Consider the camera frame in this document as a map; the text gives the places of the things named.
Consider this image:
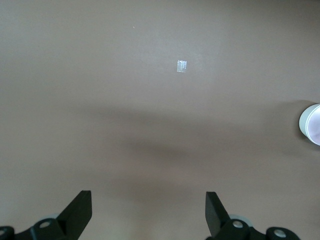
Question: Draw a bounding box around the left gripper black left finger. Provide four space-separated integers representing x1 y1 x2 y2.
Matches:
0 190 93 240

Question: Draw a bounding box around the brown table cover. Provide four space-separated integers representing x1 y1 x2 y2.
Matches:
0 0 320 240

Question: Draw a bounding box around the small clear tape piece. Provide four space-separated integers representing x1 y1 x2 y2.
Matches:
176 59 189 74

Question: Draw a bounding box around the white bowl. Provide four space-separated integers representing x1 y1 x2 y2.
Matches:
298 103 320 145

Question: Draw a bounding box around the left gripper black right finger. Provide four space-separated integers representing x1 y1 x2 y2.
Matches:
205 191 300 240

